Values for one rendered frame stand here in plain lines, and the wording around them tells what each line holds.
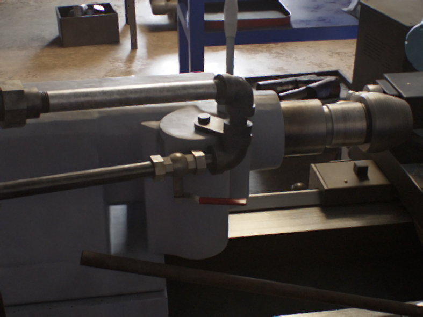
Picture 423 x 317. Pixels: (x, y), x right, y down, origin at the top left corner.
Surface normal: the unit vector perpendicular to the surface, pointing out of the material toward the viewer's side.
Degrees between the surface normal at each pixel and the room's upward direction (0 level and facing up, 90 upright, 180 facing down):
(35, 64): 0
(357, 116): 42
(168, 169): 67
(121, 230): 0
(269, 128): 62
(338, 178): 0
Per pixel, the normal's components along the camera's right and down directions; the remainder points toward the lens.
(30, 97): 0.41, -0.33
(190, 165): 0.38, 0.07
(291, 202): 0.11, -0.28
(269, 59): 0.00, -0.88
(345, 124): 0.13, -0.04
